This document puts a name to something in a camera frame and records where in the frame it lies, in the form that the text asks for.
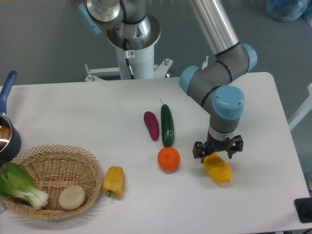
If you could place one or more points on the green bok choy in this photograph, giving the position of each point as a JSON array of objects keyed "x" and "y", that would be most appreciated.
[{"x": 16, "y": 182}]

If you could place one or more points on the yellow bell pepper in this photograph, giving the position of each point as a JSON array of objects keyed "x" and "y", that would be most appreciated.
[{"x": 113, "y": 183}]

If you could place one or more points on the black device at table edge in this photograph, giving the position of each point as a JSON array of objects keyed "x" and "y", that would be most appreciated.
[{"x": 304, "y": 209}]

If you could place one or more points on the white frame at right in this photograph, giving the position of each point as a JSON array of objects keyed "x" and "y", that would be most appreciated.
[{"x": 302, "y": 111}]

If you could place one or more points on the woven bamboo basket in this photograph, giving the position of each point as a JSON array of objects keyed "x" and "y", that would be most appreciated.
[{"x": 52, "y": 168}]

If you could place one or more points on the blue pot with handle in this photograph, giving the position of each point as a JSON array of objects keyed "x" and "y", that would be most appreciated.
[{"x": 10, "y": 140}]

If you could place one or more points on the yellow mango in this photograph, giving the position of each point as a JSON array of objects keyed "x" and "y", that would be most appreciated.
[{"x": 217, "y": 168}]

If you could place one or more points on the orange fruit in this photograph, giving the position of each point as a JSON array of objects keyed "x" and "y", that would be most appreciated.
[{"x": 168, "y": 158}]

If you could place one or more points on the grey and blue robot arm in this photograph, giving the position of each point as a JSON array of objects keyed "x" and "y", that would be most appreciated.
[{"x": 210, "y": 87}]

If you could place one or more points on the round beige bun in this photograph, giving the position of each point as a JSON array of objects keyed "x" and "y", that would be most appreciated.
[{"x": 72, "y": 197}]

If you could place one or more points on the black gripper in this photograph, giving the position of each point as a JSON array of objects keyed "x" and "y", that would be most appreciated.
[{"x": 213, "y": 145}]

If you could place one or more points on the blue plastic bag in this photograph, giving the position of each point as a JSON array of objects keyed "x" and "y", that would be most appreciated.
[{"x": 290, "y": 10}]

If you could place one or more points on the green cucumber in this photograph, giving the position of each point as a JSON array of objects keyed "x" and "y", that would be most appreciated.
[{"x": 167, "y": 126}]

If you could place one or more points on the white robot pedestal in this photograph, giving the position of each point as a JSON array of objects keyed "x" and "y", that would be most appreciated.
[{"x": 134, "y": 45}]

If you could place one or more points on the purple sweet potato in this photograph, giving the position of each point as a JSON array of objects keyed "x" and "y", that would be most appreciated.
[{"x": 152, "y": 125}]

